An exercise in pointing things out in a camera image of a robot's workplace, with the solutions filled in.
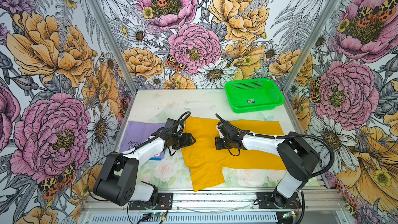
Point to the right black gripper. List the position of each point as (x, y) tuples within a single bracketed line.
[(218, 145)]

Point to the green plastic basket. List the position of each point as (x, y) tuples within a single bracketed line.
[(264, 91)]

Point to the aluminium front rail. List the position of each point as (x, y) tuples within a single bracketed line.
[(222, 199)]

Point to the folded purple t shirt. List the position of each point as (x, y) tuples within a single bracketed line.
[(136, 133)]

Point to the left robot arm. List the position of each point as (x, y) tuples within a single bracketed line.
[(117, 180)]

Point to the yellow t shirt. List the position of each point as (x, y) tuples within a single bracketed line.
[(210, 167)]

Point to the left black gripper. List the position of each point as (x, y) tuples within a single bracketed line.
[(186, 141)]

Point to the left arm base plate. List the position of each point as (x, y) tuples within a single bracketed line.
[(162, 201)]

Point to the green circuit board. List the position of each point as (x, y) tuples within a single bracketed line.
[(155, 215), (290, 214)]

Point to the left aluminium corner post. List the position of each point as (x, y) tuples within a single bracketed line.
[(109, 36)]

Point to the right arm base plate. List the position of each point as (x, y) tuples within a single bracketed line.
[(271, 200)]

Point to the right aluminium corner post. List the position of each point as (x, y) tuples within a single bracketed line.
[(315, 32)]

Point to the aluminium corner post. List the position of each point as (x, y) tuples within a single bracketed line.
[(109, 36), (315, 32)]

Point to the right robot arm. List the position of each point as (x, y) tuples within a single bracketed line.
[(298, 157)]

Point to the right green circuit board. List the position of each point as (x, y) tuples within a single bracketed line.
[(290, 214)]

